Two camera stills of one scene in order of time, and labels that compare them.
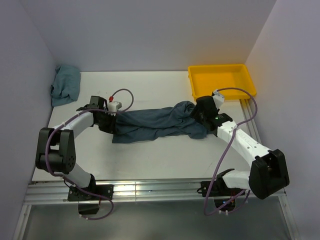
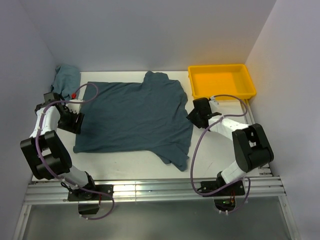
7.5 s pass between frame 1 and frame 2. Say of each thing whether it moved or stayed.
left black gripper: moved
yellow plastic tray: stayed
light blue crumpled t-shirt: stayed
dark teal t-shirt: moved
